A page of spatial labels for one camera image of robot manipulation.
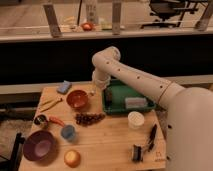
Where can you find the black office chair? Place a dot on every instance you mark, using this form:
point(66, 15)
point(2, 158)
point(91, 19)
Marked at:
point(170, 13)

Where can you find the red object on shelf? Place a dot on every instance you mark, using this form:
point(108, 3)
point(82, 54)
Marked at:
point(87, 26)

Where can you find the orange carrot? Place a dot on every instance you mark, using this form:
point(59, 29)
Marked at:
point(56, 121)

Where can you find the bunch of dark grapes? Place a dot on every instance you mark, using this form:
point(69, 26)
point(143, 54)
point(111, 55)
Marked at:
point(84, 119)

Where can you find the purple bowl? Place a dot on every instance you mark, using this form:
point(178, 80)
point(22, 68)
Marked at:
point(38, 145)

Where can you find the grey sponge in tray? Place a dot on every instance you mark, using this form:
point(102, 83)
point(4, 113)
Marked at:
point(135, 102)

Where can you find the green plastic tray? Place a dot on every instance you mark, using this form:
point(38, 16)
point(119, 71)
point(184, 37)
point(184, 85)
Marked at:
point(120, 92)

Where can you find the blue sponge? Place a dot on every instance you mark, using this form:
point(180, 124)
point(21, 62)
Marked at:
point(64, 87)

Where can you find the blue cup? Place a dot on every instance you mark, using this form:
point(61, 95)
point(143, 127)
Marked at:
point(68, 132)

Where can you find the orange round fruit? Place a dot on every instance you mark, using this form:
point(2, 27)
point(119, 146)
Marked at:
point(72, 158)

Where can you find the dark brown block in tray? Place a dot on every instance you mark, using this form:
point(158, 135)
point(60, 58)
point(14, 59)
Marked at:
point(108, 95)

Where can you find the white cup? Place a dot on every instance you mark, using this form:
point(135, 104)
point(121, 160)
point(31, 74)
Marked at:
point(135, 120)

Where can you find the black handled utensil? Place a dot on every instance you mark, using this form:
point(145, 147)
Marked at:
point(149, 146)

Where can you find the red bowl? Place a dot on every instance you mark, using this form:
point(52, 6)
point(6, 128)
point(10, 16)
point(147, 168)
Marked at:
point(77, 99)

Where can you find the black chair at left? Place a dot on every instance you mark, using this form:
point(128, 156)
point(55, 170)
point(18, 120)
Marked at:
point(11, 163)

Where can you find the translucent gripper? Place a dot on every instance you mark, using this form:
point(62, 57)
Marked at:
point(93, 90)

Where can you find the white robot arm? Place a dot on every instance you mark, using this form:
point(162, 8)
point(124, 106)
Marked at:
point(190, 110)

